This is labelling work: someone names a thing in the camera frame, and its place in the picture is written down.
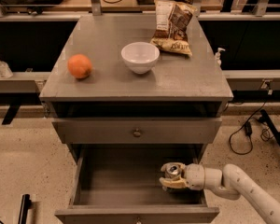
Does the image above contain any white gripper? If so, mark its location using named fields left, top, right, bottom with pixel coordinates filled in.
left=160, top=162, right=205, bottom=190

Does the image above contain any silver redbull can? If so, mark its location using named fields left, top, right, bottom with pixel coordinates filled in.
left=164, top=164, right=180, bottom=179

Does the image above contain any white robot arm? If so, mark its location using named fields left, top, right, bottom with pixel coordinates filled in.
left=160, top=162, right=280, bottom=224

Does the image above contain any open grey middle drawer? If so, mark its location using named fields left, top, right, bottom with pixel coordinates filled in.
left=55, top=144, right=219, bottom=224

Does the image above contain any grey drawer cabinet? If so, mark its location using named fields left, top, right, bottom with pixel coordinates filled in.
left=40, top=14, right=232, bottom=158

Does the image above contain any grey upper drawer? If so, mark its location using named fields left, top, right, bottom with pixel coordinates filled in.
left=52, top=118, right=222, bottom=145

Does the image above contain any white ceramic bowl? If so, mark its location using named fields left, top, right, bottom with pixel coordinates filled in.
left=121, top=42, right=160, bottom=75

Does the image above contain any white pump bottle right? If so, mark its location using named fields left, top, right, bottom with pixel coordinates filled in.
left=215, top=48, right=226, bottom=66

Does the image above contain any orange fruit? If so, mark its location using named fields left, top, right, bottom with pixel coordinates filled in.
left=67, top=54, right=92, bottom=79

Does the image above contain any black bar on floor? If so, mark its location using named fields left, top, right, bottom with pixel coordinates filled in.
left=18, top=194, right=32, bottom=224

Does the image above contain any brown chip bag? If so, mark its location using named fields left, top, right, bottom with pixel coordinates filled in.
left=150, top=0, right=196, bottom=56

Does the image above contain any clear sanitizer bottle left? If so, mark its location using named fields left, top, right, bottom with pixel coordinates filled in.
left=0, top=60, right=13, bottom=78

